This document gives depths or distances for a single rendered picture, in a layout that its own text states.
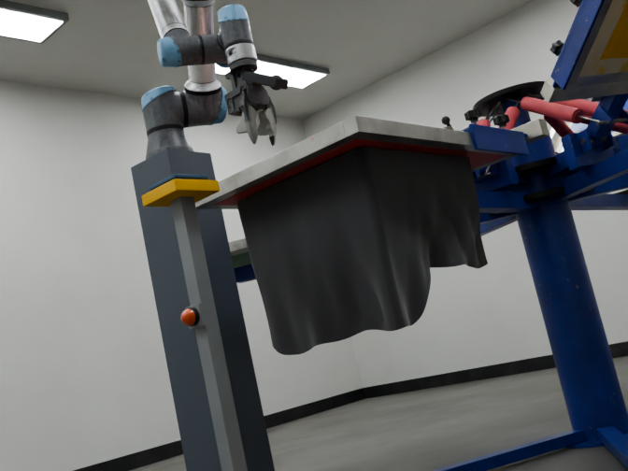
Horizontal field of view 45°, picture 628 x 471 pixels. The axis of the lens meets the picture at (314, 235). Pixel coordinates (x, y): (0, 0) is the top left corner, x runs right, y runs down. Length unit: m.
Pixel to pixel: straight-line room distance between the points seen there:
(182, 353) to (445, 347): 5.09
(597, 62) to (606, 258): 4.15
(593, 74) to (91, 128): 4.71
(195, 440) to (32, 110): 4.29
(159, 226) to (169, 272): 0.14
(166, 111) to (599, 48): 1.29
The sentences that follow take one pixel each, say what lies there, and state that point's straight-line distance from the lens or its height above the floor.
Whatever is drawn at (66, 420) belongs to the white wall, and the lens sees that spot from 5.73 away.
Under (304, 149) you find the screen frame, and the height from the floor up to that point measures 0.97.
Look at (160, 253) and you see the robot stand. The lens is 2.33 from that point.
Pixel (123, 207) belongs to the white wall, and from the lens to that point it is 6.34.
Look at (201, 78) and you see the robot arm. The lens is 2.43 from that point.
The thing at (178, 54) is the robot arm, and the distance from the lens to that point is 2.00.
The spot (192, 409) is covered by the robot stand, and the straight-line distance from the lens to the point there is 2.28.
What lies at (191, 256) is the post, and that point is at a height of 0.78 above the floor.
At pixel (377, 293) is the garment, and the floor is 0.61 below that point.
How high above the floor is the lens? 0.50
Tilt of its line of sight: 9 degrees up
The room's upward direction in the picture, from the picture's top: 12 degrees counter-clockwise
